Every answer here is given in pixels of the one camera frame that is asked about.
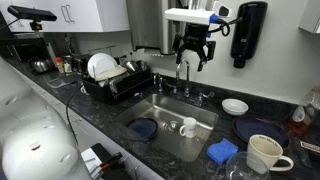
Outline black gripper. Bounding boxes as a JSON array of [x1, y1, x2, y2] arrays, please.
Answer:
[[172, 23, 216, 72]]

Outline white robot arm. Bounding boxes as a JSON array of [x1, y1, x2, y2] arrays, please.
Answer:
[[0, 56, 212, 180]]

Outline chrome gooseneck faucet spout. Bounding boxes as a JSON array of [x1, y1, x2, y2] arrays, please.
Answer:
[[175, 58, 192, 98]]

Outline steel paper towel dispenser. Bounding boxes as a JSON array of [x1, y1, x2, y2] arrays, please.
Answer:
[[126, 0, 180, 55]]

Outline stainless steel bowl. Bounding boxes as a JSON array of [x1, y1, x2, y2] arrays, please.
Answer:
[[124, 61, 140, 73]]

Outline stainless steel sink basin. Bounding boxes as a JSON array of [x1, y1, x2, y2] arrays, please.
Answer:
[[115, 94, 218, 162]]

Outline white mug in sink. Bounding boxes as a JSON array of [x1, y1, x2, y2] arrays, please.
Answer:
[[179, 117, 197, 138]]

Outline small white bowl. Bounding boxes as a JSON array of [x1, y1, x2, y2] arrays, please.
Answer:
[[222, 99, 249, 116]]

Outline black dish drying rack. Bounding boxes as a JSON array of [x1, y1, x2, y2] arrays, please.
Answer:
[[81, 61, 151, 104]]

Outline large white plate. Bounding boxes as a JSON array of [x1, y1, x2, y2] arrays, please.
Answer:
[[87, 53, 118, 78]]

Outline dark blue plate in sink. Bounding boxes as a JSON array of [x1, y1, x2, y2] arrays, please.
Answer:
[[126, 117, 158, 140]]

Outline dark blue plate on counter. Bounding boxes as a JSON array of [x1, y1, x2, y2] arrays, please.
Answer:
[[232, 116, 290, 149]]

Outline blue sponge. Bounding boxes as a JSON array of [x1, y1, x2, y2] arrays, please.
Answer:
[[207, 138, 238, 165]]

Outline cream mug on counter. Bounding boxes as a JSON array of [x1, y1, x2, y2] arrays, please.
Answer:
[[247, 134, 294, 172]]

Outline white upper cabinet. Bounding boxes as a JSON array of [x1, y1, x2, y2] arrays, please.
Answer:
[[0, 0, 129, 32]]

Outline clear glass bowl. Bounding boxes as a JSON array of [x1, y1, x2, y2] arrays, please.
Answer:
[[226, 152, 270, 180]]

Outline orange dish soap bottle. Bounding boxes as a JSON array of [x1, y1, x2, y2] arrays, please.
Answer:
[[288, 87, 320, 136]]

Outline spice jar with red lid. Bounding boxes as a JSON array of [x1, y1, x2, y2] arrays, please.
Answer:
[[55, 57, 64, 73]]

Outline clear plastic container lid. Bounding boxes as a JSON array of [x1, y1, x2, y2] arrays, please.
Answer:
[[47, 78, 72, 89]]

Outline white paper sheet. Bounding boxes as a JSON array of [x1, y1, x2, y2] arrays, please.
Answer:
[[81, 148, 103, 180]]

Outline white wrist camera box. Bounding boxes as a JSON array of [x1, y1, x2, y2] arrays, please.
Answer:
[[165, 0, 232, 25]]

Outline black wall soap dispenser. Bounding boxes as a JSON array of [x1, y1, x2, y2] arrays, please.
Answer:
[[231, 1, 268, 68]]

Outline black cable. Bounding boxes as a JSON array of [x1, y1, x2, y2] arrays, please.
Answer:
[[65, 83, 84, 146]]

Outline black clamp with orange handle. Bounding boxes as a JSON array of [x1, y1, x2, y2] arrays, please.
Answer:
[[99, 152, 123, 170]]

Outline black stereo camera on stand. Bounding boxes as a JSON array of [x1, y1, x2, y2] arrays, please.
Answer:
[[7, 5, 57, 31]]

